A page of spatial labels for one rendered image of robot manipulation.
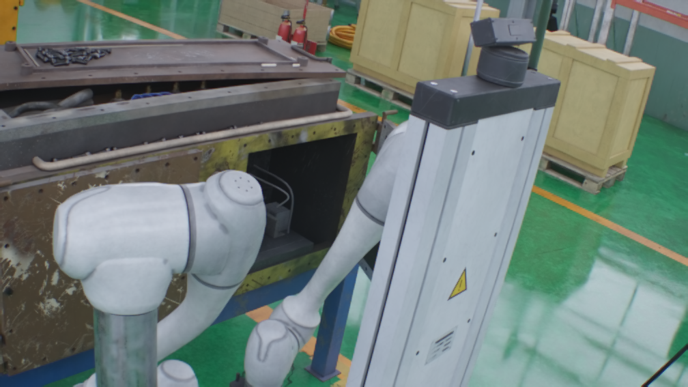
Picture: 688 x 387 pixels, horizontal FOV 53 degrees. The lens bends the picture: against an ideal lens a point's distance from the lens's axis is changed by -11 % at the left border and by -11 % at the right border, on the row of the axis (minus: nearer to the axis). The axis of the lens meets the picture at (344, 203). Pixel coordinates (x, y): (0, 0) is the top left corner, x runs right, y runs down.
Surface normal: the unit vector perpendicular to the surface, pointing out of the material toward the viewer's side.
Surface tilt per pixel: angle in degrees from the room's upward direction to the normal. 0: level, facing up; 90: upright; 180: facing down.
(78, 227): 54
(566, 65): 90
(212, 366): 0
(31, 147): 90
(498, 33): 61
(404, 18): 90
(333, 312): 90
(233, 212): 81
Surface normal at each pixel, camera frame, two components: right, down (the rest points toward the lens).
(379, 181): -0.60, 0.02
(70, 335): 0.73, 0.40
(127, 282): 0.40, 0.36
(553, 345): 0.18, -0.90
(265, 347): -0.19, 0.14
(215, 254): 0.47, 0.63
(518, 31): 0.75, -0.09
